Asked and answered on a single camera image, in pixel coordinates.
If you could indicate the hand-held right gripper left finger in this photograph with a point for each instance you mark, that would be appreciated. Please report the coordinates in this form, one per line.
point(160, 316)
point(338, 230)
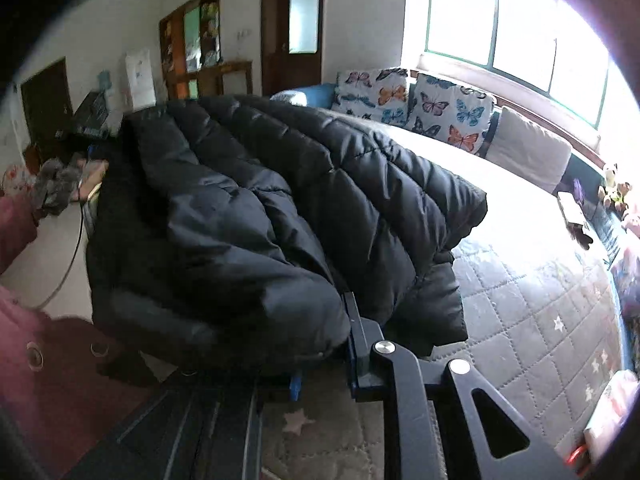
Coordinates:
point(295, 387)

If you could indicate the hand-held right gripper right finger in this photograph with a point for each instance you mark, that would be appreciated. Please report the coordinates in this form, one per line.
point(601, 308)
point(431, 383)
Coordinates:
point(367, 360)

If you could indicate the black puffer jacket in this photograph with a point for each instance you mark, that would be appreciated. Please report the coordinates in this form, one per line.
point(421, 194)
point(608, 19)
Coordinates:
point(250, 210)

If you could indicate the grey quilted star mattress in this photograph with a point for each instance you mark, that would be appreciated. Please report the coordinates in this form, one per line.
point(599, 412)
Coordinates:
point(525, 285)

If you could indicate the person's maroon coat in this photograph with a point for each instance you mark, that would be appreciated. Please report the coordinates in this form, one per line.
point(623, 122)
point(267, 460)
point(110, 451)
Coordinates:
point(50, 385)

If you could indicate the white plastic bag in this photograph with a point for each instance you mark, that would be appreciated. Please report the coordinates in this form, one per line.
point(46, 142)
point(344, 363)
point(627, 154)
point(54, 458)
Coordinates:
point(612, 405)

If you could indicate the small box on bed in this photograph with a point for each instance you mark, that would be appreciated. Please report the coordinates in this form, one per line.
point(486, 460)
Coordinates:
point(570, 210)

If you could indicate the butterfly print pillow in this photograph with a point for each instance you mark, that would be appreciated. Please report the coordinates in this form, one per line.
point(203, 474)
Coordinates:
point(370, 95)
point(450, 110)

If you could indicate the plain white pillow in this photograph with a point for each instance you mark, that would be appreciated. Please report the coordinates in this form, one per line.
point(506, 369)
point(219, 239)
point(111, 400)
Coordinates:
point(530, 150)

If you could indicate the pink plush toy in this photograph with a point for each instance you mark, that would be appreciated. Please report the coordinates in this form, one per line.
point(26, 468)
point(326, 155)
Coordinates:
point(632, 217)

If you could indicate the plush bear toys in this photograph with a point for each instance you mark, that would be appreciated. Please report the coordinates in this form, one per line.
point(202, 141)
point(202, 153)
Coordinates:
point(615, 185)

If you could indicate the brown door with glass pane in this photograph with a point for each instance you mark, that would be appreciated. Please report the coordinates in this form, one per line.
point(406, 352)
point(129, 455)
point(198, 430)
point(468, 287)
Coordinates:
point(275, 70)

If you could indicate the purple knitted sock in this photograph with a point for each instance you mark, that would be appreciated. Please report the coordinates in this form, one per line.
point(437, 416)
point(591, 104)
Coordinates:
point(72, 177)
point(47, 185)

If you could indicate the wooden side table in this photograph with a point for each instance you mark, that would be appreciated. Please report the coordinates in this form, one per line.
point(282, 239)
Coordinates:
point(225, 70)

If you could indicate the black box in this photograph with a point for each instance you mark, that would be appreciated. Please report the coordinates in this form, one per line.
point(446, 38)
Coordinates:
point(92, 112)

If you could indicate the white floor appliance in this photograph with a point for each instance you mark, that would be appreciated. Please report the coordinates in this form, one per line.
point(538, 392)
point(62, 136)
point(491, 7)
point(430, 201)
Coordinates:
point(139, 77)

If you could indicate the floral cloth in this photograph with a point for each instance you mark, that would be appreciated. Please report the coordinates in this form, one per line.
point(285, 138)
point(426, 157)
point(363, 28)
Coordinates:
point(12, 180)

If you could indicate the wooden display cabinet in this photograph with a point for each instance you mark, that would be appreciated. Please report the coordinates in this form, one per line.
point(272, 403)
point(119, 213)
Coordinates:
point(175, 50)

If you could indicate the green framed window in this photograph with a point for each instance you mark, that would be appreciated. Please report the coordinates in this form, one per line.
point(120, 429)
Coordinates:
point(520, 25)

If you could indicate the dark wooden door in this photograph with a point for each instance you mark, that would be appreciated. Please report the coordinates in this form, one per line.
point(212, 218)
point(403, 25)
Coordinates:
point(45, 105)

